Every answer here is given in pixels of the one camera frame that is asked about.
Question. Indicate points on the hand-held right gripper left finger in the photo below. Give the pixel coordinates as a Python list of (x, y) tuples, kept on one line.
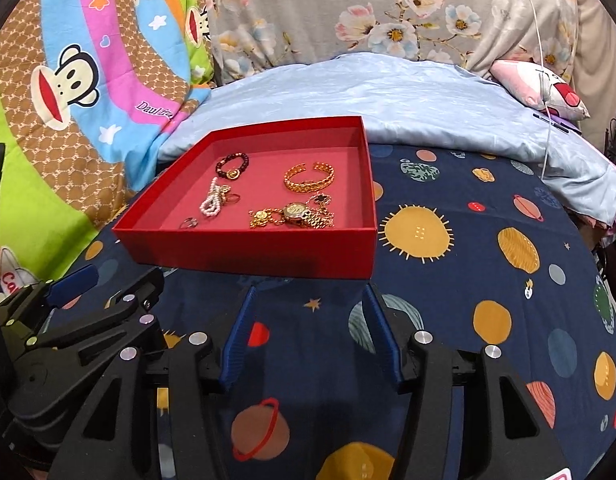
[(238, 340)]

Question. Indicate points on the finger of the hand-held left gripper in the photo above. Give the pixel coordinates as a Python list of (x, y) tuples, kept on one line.
[(73, 282), (133, 300)]

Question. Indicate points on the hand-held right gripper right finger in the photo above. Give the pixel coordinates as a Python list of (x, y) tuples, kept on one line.
[(385, 340)]

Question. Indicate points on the red cardboard box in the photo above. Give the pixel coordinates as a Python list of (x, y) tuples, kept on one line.
[(288, 250)]

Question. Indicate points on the gold wrist watch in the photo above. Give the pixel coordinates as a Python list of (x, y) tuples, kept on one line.
[(300, 212)]

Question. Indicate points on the navy planet print bedsheet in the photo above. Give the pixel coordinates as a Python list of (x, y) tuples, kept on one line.
[(487, 285)]

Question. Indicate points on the cartoon monkey blanket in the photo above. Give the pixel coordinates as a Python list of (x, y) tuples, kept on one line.
[(88, 85)]

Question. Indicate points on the light blue sheet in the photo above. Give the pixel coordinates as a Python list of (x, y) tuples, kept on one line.
[(412, 105)]

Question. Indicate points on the purple flat case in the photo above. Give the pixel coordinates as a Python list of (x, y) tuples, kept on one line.
[(557, 122)]

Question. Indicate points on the pink cartoon pillow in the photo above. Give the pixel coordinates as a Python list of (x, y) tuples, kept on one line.
[(537, 85)]

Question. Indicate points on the grey floral cloth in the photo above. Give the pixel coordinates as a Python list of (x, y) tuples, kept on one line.
[(387, 10)]

